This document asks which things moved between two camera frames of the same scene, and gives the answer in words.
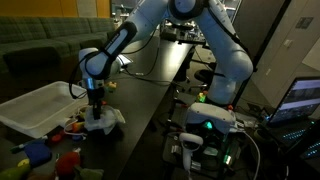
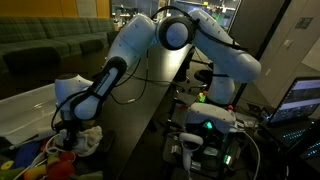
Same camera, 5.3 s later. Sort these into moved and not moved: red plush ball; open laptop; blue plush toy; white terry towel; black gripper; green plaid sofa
Moved: white terry towel; black gripper; blue plush toy; red plush ball
Not moved: green plaid sofa; open laptop
